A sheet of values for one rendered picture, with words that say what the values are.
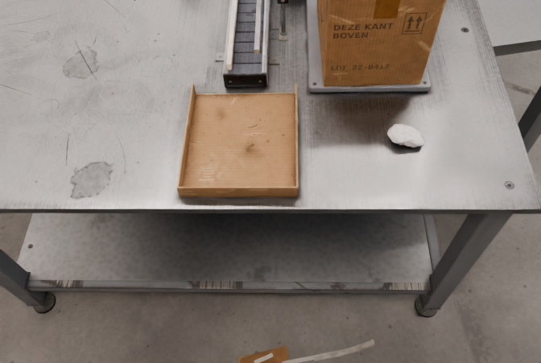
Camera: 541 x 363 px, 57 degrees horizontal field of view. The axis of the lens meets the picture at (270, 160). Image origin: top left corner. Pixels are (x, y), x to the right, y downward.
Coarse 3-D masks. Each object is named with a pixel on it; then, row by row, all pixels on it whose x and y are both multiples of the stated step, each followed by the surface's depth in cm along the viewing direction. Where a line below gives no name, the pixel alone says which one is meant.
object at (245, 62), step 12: (240, 0) 139; (252, 0) 139; (240, 12) 136; (252, 12) 136; (240, 24) 134; (252, 24) 134; (240, 36) 131; (252, 36) 131; (240, 48) 129; (252, 48) 128; (240, 60) 126; (252, 60) 126; (228, 72) 124; (240, 72) 124; (252, 72) 124
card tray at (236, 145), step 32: (192, 96) 123; (224, 96) 126; (256, 96) 125; (288, 96) 125; (192, 128) 120; (224, 128) 120; (256, 128) 120; (288, 128) 119; (192, 160) 115; (224, 160) 115; (256, 160) 114; (288, 160) 114; (192, 192) 108; (224, 192) 108; (256, 192) 108; (288, 192) 108
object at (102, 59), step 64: (0, 0) 151; (64, 0) 150; (128, 0) 149; (192, 0) 148; (448, 0) 144; (0, 64) 136; (64, 64) 135; (128, 64) 134; (192, 64) 133; (448, 64) 129; (0, 128) 123; (64, 128) 122; (128, 128) 122; (320, 128) 119; (384, 128) 119; (448, 128) 118; (512, 128) 117; (0, 192) 113; (64, 192) 112; (128, 192) 111; (320, 192) 110; (384, 192) 109; (448, 192) 108; (512, 192) 108
